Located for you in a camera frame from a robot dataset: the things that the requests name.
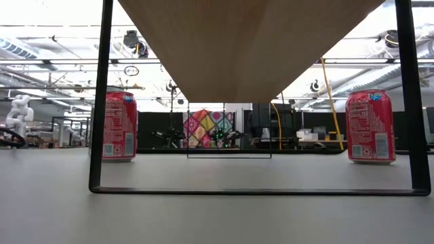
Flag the wooden shelf black metal frame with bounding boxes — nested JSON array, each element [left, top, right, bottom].
[[88, 0, 432, 197]]

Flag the black lamp stand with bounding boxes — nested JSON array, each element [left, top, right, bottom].
[[165, 80, 180, 149]]

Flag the black partition panel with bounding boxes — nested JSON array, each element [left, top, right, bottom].
[[137, 111, 186, 149], [393, 110, 408, 151]]

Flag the black ceiling spotlight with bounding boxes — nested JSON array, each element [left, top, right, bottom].
[[122, 29, 150, 59]]

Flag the black robot green lights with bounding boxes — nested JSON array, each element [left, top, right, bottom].
[[209, 127, 245, 149]]

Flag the silver ventilation duct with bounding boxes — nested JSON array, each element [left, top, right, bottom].
[[330, 40, 434, 98]]

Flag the red soda can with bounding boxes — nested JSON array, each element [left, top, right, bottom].
[[101, 90, 138, 163], [344, 88, 397, 166]]

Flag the grey monitor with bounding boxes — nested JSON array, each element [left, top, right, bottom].
[[422, 106, 434, 145]]

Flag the black round ceiling fixture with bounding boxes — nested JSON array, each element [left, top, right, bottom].
[[375, 28, 400, 49]]

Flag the white box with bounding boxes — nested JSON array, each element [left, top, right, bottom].
[[296, 128, 315, 142]]

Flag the large white robot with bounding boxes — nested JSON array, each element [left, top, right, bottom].
[[5, 94, 35, 138]]

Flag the colourful patchwork panel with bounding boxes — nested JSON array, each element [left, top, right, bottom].
[[182, 108, 235, 149]]

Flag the black tall cabinet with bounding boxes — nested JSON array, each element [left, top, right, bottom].
[[251, 102, 288, 149]]

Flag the grey box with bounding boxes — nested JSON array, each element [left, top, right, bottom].
[[313, 125, 327, 141]]

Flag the yellow hanging cable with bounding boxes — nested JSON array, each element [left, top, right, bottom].
[[319, 57, 345, 151], [270, 102, 283, 151]]

